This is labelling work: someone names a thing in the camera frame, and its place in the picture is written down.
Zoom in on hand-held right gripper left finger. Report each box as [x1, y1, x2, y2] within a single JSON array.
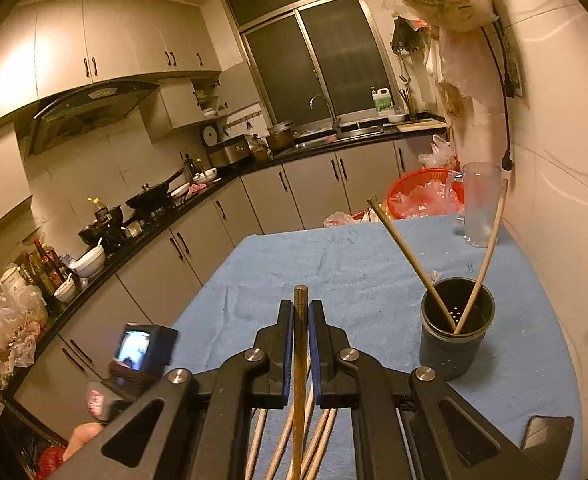
[[58, 300, 295, 480]]

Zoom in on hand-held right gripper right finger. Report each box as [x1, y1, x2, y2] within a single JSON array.
[[308, 300, 557, 480]]

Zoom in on black perforated chopstick holder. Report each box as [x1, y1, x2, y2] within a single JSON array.
[[420, 276, 496, 382]]

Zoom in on blue towel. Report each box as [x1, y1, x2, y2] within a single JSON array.
[[166, 215, 582, 480]]

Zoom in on large white bowl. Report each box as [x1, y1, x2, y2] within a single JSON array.
[[68, 245, 107, 277]]

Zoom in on plastic bag on floor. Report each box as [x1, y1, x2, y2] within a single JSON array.
[[324, 210, 359, 228]]

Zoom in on black pot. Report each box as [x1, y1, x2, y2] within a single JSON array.
[[78, 205, 124, 251]]

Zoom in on group of sauce bottles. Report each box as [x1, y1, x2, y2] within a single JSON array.
[[16, 240, 69, 296]]

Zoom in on pile of plastic bags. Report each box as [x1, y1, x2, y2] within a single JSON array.
[[0, 280, 49, 386]]

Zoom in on white lower cabinets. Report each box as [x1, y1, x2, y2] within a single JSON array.
[[4, 137, 450, 411]]

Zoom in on white cabinets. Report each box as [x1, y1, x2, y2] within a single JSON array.
[[0, 0, 222, 131], [4, 137, 450, 411]]

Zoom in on black wok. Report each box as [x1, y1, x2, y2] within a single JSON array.
[[125, 169, 185, 211]]

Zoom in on red plastic basket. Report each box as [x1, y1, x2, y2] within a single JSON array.
[[386, 170, 467, 220]]

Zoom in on clear plastic bag in basket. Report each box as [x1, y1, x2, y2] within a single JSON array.
[[406, 182, 465, 216]]

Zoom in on silver bread box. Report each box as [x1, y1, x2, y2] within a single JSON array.
[[208, 135, 252, 168]]

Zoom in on frosted glass mug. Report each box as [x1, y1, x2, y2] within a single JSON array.
[[444, 161, 504, 248]]

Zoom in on metal faucet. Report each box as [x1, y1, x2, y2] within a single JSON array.
[[310, 94, 342, 131]]

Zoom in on wooden cutting board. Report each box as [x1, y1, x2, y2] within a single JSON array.
[[398, 119, 447, 133]]

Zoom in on white detergent bottle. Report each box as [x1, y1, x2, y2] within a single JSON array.
[[371, 86, 395, 115]]

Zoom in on dark smartphone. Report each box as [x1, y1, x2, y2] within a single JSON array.
[[520, 415, 575, 453]]

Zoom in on range hood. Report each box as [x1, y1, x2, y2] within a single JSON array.
[[26, 80, 161, 156]]

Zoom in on kitchen window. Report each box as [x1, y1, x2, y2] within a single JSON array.
[[224, 0, 399, 128]]

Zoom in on hanging clear plastic bags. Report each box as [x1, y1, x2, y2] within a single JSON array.
[[436, 25, 492, 111]]

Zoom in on white upper cabinets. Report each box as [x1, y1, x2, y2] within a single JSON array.
[[0, 0, 222, 131]]

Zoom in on black power cable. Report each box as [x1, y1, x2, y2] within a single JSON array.
[[479, 25, 517, 171]]

